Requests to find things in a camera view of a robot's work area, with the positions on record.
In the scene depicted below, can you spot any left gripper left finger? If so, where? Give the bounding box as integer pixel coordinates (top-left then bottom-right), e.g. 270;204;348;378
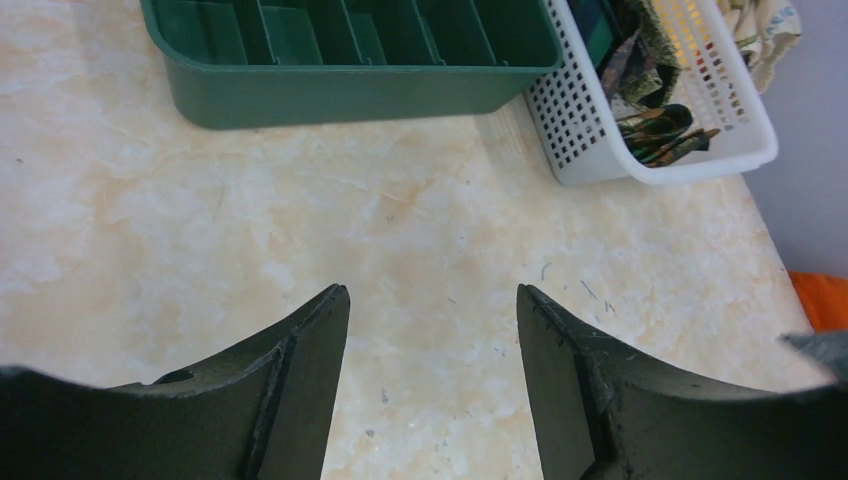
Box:
1;284;350;479

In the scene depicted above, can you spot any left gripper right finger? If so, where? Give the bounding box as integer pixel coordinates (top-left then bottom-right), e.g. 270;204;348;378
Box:
517;285;847;479

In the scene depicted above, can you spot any orange cloth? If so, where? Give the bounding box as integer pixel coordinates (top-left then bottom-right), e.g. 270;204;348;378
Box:
789;271;848;333

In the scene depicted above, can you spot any brown patterned tie in basket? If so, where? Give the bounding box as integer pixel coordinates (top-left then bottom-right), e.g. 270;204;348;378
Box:
617;104;721;168

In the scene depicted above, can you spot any white plastic basket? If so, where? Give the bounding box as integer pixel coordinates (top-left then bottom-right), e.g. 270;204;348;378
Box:
525;1;778;186

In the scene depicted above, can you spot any olive tie in basket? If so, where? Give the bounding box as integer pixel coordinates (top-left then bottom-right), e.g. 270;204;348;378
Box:
597;1;682;110

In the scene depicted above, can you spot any green divided organizer tray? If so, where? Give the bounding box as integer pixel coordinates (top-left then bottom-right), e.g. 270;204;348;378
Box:
141;0;562;130

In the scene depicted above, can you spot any teal tie in basket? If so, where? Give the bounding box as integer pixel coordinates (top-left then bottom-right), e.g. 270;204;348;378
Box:
568;0;616;68

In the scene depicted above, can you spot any cream patterned cloth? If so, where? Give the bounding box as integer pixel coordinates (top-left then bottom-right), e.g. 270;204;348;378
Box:
717;0;803;94

